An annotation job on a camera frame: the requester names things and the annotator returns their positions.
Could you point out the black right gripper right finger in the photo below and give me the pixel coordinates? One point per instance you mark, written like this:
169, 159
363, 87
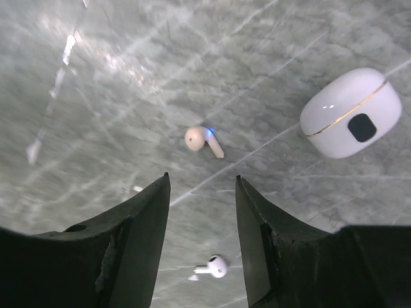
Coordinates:
289, 263

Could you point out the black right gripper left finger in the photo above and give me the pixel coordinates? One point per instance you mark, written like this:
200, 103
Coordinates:
110, 260

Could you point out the pink earbud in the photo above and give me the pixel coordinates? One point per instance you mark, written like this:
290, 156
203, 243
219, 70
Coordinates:
197, 136

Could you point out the white earbuds charging case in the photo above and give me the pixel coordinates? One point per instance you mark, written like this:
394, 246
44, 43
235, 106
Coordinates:
351, 113

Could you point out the white earbud right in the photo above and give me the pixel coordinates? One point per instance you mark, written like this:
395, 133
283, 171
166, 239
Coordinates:
216, 266

